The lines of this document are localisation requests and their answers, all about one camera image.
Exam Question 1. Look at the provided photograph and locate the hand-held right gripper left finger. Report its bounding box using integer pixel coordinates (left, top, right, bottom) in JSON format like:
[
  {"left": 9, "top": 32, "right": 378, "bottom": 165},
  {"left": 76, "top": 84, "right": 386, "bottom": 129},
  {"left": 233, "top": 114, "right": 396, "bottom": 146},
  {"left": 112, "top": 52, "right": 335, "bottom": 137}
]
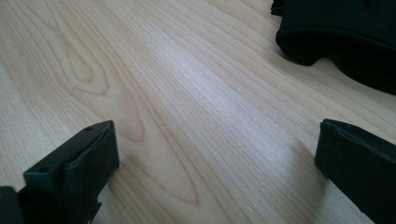
[{"left": 17, "top": 120, "right": 120, "bottom": 224}]

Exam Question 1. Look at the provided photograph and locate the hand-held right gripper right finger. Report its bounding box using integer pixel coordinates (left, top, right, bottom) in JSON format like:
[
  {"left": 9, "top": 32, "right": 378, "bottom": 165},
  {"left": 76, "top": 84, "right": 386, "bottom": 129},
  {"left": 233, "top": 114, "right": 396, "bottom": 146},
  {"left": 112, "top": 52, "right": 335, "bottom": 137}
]
[{"left": 314, "top": 119, "right": 396, "bottom": 224}]

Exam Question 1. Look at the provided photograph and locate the black sock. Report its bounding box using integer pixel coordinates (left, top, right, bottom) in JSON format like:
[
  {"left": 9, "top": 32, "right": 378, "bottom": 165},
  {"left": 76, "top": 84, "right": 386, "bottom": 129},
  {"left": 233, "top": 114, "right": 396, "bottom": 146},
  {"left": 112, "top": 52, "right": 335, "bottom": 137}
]
[{"left": 270, "top": 0, "right": 396, "bottom": 96}]

